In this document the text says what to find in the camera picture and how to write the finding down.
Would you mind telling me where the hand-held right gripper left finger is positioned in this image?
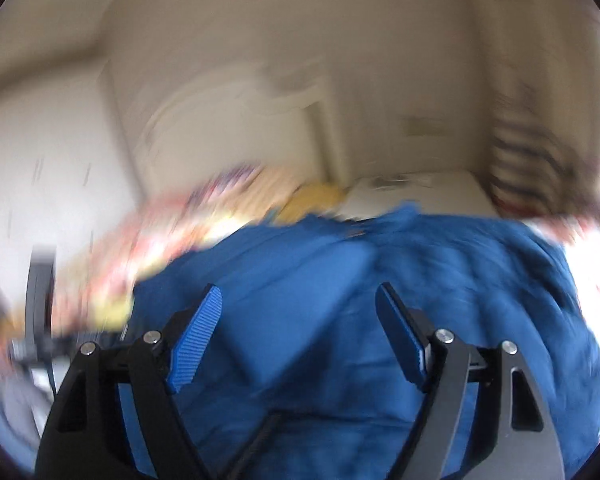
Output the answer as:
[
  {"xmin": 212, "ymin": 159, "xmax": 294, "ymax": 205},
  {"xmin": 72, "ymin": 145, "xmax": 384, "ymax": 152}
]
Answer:
[{"xmin": 34, "ymin": 283, "xmax": 224, "ymax": 480}]

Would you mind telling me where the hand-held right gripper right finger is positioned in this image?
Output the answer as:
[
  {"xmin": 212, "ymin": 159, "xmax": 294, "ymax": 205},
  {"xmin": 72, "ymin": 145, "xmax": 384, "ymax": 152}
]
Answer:
[{"xmin": 375, "ymin": 282, "xmax": 567, "ymax": 480}]

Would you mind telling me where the blue garment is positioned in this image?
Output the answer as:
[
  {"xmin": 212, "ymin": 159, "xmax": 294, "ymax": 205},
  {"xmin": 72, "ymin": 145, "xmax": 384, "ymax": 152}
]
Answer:
[{"xmin": 115, "ymin": 202, "xmax": 600, "ymax": 480}]

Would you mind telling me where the floral printed blanket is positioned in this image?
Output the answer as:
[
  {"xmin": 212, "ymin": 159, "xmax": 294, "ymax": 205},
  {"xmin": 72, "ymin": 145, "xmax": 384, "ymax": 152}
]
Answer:
[{"xmin": 0, "ymin": 160, "xmax": 600, "ymax": 361}]

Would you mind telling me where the white nightstand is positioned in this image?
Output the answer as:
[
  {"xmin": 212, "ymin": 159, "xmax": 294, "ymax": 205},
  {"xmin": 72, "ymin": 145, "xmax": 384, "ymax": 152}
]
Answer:
[{"xmin": 340, "ymin": 170, "xmax": 496, "ymax": 221}]

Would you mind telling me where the yellow pillow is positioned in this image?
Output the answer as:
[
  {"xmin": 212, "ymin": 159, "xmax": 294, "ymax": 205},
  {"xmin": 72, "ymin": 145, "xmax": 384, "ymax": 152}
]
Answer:
[{"xmin": 275, "ymin": 184, "xmax": 348, "ymax": 223}]

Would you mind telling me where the white bed headboard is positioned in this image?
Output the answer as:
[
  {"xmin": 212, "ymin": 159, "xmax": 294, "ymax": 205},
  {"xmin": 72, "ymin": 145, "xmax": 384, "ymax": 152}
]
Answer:
[{"xmin": 115, "ymin": 60, "xmax": 341, "ymax": 196}]

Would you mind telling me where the striped cloth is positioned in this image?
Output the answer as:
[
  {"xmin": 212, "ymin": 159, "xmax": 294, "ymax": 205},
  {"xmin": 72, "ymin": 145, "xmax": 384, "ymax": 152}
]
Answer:
[{"xmin": 490, "ymin": 85, "xmax": 596, "ymax": 216}]

